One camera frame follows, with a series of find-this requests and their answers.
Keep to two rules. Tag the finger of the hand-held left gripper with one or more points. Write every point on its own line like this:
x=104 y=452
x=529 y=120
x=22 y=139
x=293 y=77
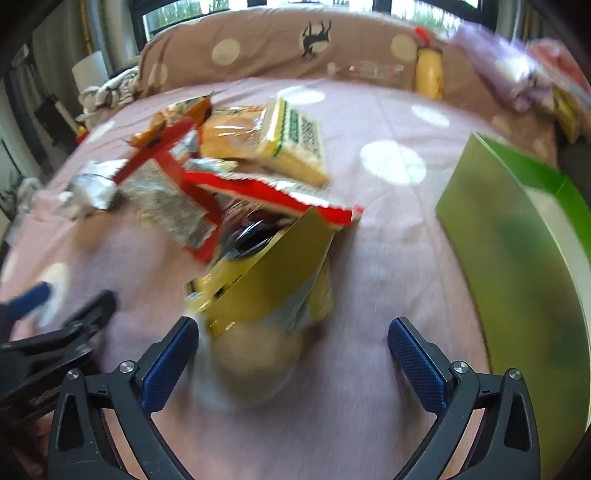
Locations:
x=32 y=297
x=69 y=327

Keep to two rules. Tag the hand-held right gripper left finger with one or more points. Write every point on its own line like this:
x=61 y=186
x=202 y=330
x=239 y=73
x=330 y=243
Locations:
x=168 y=364

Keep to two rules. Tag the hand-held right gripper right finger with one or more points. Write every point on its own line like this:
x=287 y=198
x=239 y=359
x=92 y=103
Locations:
x=418 y=364

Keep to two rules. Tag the green cardboard box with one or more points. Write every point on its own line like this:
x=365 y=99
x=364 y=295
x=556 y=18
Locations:
x=517 y=277

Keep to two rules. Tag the gold black snack packet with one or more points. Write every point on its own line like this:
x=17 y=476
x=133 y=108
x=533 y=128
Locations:
x=272 y=277

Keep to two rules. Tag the orange yellow cracker packet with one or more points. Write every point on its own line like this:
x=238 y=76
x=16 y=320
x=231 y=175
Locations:
x=277 y=138

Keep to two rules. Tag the pink polka-dot bedsheet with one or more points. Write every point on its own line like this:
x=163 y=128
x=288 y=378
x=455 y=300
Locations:
x=369 y=258

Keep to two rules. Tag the silver foil packet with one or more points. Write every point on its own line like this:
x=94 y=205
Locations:
x=92 y=184

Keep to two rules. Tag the red silver snack packet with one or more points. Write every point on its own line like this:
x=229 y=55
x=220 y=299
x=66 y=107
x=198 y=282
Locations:
x=161 y=198

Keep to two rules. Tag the small red object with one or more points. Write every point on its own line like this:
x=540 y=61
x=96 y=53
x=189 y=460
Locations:
x=81 y=133

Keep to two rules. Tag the red white snack packet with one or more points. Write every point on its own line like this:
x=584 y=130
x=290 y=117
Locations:
x=277 y=194

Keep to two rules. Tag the white striped cloth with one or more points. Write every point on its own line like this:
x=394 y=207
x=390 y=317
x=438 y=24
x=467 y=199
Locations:
x=111 y=92

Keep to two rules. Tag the orange brown foil packet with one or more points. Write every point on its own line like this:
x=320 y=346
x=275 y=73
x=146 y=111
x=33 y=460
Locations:
x=178 y=115

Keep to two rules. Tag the white cylinder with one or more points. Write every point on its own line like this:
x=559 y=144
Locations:
x=90 y=69

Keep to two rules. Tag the yellow bottle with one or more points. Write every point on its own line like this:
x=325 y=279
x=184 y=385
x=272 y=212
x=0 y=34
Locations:
x=429 y=74

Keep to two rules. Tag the yellow snack bag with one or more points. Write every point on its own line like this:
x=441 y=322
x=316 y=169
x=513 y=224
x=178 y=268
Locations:
x=565 y=113

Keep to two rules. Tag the black-framed window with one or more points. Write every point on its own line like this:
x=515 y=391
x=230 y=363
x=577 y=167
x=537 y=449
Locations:
x=171 y=18

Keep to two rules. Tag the purple polka-dot cloth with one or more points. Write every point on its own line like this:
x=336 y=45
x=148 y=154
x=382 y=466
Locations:
x=498 y=60

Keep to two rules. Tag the brown polka-dot pillow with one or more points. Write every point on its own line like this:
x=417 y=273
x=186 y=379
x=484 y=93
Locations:
x=277 y=46

